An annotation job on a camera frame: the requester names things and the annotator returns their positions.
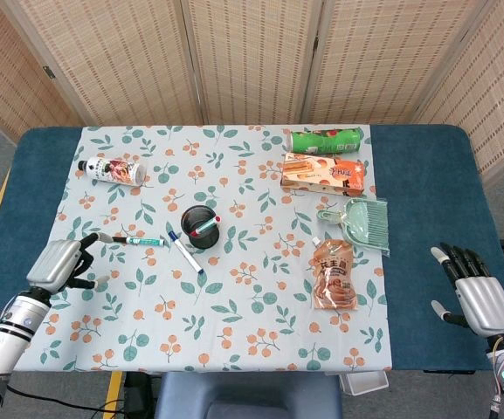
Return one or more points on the brown peanut butter pouch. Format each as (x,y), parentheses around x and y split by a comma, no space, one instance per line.
(334,279)

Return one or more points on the blue padded seat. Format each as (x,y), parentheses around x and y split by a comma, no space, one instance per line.
(247,397)

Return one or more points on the orange biscuit box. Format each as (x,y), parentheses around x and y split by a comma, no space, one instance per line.
(321,174)

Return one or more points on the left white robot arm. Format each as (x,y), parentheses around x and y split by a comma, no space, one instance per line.
(11,336)

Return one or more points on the white plastic box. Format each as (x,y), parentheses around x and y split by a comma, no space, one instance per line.
(363,384)

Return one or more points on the woven bamboo folding screen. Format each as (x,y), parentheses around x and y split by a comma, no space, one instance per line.
(251,57)

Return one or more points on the blue white pen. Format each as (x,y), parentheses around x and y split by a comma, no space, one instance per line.
(186,253)

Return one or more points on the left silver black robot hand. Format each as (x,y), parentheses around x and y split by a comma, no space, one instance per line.
(55,262)

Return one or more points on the green chips can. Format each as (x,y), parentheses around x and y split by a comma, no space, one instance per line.
(321,142)

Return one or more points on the floral leaf print tablecloth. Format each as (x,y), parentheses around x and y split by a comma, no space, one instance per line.
(243,305)

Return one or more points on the black-capped marker pen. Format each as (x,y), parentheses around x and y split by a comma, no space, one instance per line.
(140,241)

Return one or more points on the black mesh pen cup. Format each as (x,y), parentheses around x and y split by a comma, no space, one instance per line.
(203,242)

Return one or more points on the white bottle with black cap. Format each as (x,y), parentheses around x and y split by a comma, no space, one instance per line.
(112,171)

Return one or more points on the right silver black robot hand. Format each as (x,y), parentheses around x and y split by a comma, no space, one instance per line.
(483,305)

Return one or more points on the red-capped marker pen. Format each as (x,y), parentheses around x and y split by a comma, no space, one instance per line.
(205,225)

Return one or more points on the green mini broom dustpan set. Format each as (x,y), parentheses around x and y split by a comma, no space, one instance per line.
(361,224)

